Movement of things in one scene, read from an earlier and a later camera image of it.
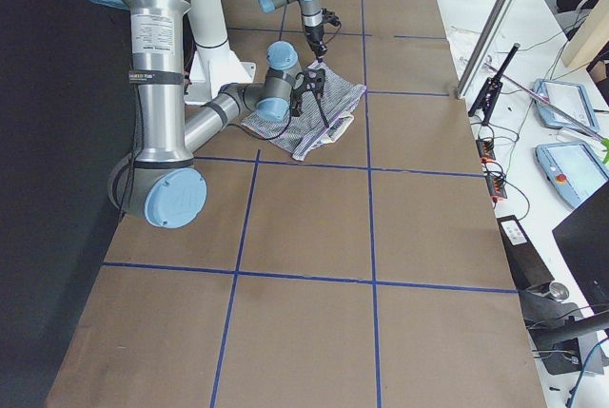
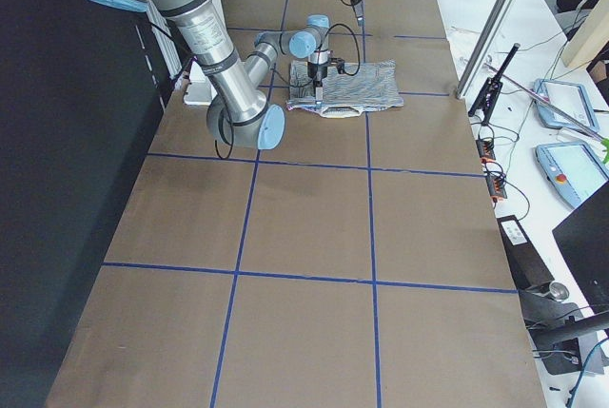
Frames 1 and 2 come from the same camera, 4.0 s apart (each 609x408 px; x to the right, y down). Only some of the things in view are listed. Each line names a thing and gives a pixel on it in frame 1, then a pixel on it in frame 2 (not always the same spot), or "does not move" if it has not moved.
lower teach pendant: (573, 169) does not move
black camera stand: (486, 99) does not move
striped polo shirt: (326, 108) → (363, 87)
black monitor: (584, 239) does not move
